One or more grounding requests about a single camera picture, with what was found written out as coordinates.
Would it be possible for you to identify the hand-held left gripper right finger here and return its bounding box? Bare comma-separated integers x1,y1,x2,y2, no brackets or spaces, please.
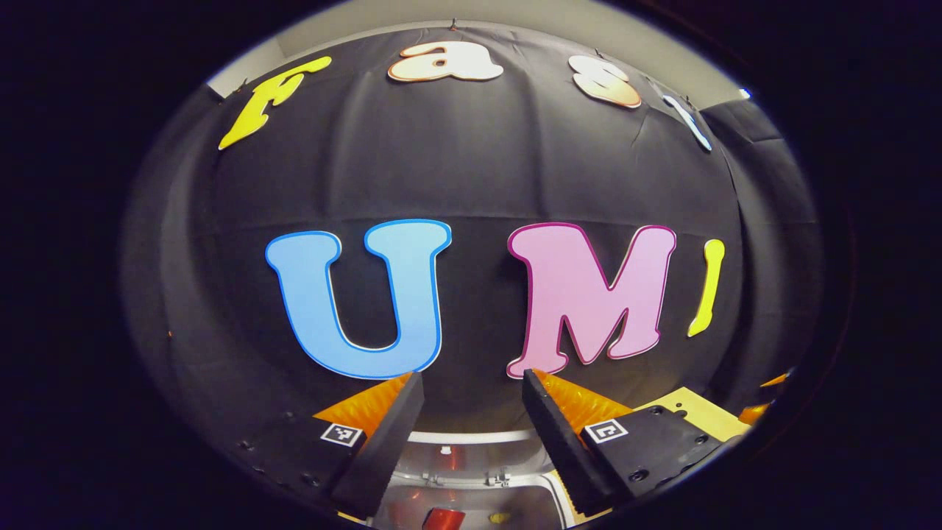
521,369,729,516

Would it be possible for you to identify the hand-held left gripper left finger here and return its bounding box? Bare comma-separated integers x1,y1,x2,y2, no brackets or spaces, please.
235,372,425,520

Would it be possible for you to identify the red pop can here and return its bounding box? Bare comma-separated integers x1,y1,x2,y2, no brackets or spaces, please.
422,506,466,530

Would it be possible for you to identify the white desktop garbage bin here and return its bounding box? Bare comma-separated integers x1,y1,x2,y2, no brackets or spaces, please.
372,429,582,530

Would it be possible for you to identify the black backdrop cloth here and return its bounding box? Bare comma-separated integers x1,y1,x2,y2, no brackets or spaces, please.
121,22,825,442

